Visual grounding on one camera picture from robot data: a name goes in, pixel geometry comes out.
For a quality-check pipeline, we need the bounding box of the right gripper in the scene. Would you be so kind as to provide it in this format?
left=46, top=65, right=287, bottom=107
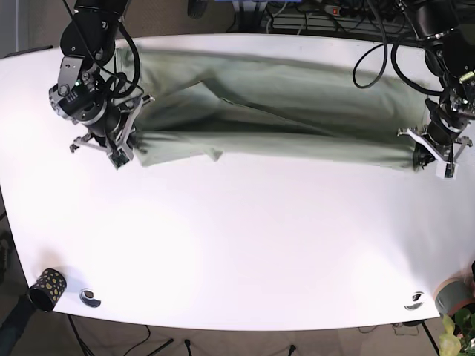
left=49, top=56, right=154, bottom=152

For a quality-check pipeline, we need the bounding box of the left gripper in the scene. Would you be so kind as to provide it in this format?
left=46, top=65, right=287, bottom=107
left=412, top=70, right=474, bottom=171

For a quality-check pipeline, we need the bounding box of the light green T-shirt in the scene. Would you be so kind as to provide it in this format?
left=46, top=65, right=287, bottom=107
left=131, top=50, right=428, bottom=169

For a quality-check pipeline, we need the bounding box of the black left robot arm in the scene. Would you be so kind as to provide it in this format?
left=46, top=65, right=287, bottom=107
left=390, top=1, right=474, bottom=179

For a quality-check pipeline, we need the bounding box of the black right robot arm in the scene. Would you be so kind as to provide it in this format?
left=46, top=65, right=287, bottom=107
left=49, top=1, right=147, bottom=158

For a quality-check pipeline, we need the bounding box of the grey plant pot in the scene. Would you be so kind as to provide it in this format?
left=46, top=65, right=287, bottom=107
left=433, top=278, right=474, bottom=317

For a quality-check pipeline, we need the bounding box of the black cup with gold spots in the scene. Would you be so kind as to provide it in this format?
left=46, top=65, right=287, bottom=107
left=27, top=268, right=68, bottom=312

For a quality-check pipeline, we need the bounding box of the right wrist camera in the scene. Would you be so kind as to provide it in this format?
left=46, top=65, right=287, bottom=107
left=108, top=148, right=134, bottom=169

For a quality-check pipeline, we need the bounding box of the right table cable grommet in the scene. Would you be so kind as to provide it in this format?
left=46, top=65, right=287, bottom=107
left=404, top=291, right=425, bottom=312

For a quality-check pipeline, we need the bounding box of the table cable grommet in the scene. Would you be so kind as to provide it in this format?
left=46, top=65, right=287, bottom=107
left=79, top=289, right=102, bottom=308
left=404, top=291, right=425, bottom=312

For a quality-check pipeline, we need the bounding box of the power strip with red switch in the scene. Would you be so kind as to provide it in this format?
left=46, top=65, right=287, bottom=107
left=324, top=1, right=396, bottom=22

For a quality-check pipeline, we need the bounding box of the left table cable grommet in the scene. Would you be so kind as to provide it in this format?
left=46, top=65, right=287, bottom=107
left=79, top=289, right=102, bottom=308

